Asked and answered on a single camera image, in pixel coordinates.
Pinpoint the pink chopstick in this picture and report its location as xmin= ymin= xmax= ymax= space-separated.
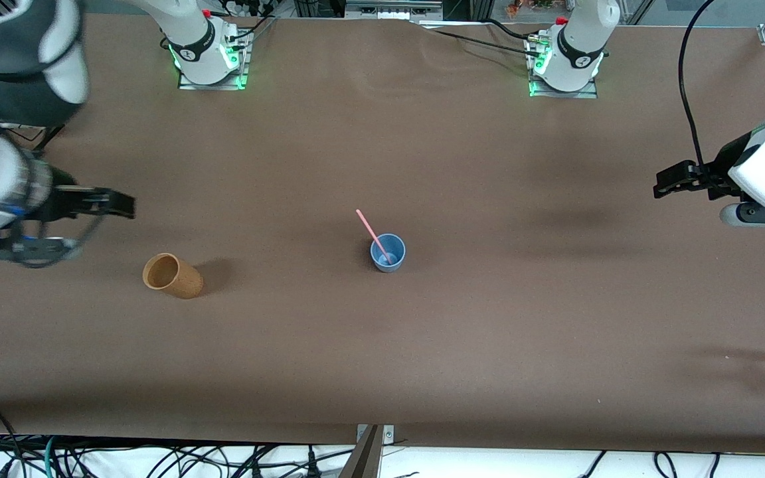
xmin=355 ymin=208 xmax=397 ymax=264

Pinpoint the blue cup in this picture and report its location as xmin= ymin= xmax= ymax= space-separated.
xmin=370 ymin=233 xmax=407 ymax=274

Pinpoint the brown wooden cup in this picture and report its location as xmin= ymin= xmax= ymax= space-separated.
xmin=142 ymin=252 xmax=205 ymax=299

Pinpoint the grey device at corner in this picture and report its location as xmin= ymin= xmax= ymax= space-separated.
xmin=0 ymin=123 xmax=66 ymax=155

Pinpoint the brown table cover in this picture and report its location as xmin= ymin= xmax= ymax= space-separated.
xmin=0 ymin=10 xmax=765 ymax=455

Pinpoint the grey power strip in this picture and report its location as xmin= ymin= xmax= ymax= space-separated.
xmin=345 ymin=0 xmax=444 ymax=19

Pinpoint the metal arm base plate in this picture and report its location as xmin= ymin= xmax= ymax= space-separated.
xmin=529 ymin=37 xmax=599 ymax=99
xmin=178 ymin=30 xmax=250 ymax=91

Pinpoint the dark camera pole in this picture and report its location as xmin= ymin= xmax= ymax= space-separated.
xmin=338 ymin=425 xmax=383 ymax=478

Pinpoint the grey metal bracket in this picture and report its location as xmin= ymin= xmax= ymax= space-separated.
xmin=356 ymin=424 xmax=395 ymax=444

